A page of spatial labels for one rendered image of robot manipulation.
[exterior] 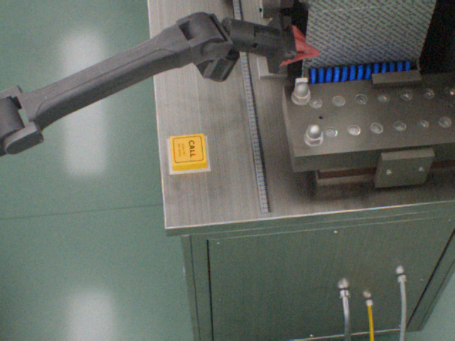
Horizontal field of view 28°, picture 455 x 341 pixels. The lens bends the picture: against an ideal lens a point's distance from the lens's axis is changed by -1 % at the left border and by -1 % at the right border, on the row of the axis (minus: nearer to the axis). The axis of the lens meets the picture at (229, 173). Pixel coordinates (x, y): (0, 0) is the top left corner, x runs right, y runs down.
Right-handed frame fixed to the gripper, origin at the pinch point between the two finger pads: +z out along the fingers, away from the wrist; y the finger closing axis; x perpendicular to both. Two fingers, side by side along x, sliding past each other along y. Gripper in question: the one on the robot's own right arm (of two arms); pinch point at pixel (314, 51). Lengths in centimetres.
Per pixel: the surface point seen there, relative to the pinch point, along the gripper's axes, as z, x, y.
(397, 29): 11.4, 11.6, 0.3
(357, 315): 48, -66, 27
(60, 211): -11, -127, -26
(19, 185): -23, -132, -37
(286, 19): -4.2, -1.4, -7.8
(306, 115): -0.4, -5.8, 11.1
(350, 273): 30, -42, 26
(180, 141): -17.6, -26.1, 7.9
